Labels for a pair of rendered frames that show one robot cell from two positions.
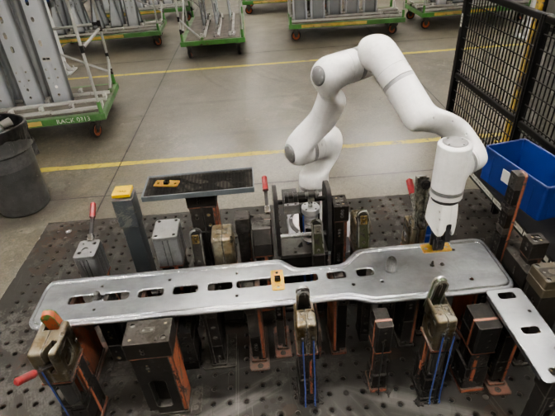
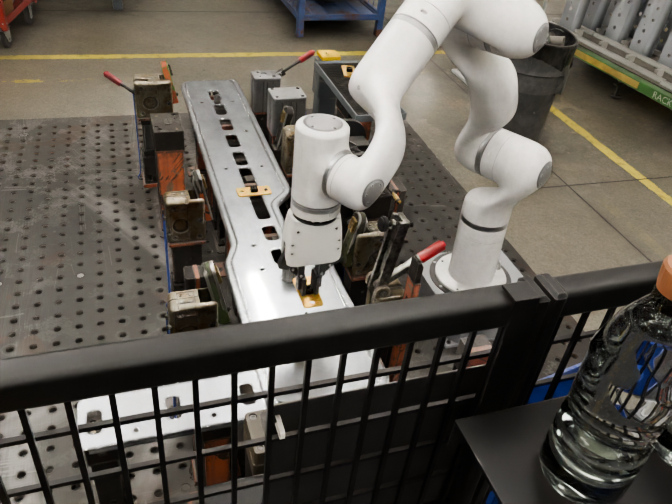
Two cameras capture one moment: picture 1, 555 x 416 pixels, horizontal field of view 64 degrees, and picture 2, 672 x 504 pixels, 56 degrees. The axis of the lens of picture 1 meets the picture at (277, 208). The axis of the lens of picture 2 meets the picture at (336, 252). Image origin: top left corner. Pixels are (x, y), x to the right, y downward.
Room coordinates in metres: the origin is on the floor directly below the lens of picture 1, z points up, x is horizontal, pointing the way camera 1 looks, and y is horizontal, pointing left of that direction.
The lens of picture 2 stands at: (0.70, -1.30, 1.83)
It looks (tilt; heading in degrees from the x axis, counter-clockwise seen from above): 37 degrees down; 70
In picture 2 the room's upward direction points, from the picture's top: 7 degrees clockwise
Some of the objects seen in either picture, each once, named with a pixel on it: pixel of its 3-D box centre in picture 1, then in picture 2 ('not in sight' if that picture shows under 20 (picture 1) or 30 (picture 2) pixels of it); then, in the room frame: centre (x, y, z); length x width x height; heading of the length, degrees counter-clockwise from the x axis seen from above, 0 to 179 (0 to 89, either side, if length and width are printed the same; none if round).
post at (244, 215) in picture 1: (247, 260); not in sight; (1.17, 0.12, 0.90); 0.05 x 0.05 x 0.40; 2
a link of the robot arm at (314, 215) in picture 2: (446, 191); (317, 203); (0.97, -0.45, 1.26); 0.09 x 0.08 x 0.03; 2
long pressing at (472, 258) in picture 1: (271, 283); (249, 189); (0.95, 0.04, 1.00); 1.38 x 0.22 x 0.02; 92
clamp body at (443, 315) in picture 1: (432, 352); (194, 361); (0.76, -0.40, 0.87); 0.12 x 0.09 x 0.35; 2
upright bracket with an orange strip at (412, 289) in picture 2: not in sight; (396, 362); (1.13, -0.55, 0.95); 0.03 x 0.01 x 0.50; 92
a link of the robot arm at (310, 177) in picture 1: (320, 155); (505, 182); (1.52, -0.18, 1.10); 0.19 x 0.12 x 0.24; 120
